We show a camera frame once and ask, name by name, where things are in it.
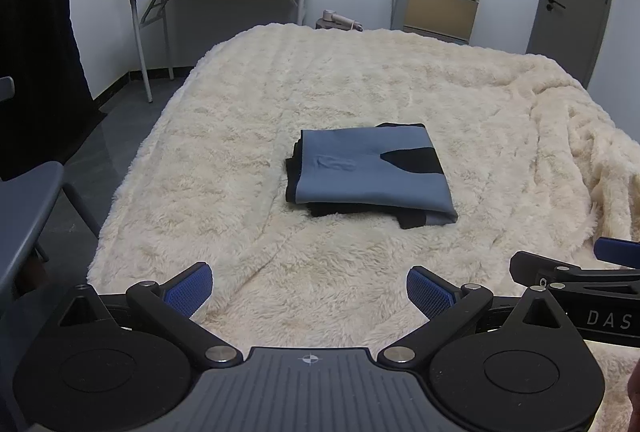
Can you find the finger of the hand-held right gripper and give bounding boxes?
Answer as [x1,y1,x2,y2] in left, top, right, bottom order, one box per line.
[594,237,640,265]
[509,251,640,287]

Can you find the black curtain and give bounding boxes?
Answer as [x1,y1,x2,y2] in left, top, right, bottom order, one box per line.
[0,0,106,183]

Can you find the pink hair dryer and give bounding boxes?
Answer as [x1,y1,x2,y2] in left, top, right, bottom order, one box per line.
[315,10,365,32]

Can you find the cream fluffy blanket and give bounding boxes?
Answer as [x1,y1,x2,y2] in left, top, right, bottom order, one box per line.
[86,23,640,432]

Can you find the person's right hand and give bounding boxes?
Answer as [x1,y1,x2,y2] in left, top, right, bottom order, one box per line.
[627,354,640,418]

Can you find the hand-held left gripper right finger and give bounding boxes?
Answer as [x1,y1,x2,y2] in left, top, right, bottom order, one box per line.
[377,265,581,367]

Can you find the blue and black pants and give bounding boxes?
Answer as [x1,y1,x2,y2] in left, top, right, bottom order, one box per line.
[284,122,460,231]

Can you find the grey chair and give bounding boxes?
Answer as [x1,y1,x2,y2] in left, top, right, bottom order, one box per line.
[0,76,101,308]

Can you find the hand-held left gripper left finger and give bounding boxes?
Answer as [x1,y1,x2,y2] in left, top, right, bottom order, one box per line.
[60,262,244,368]

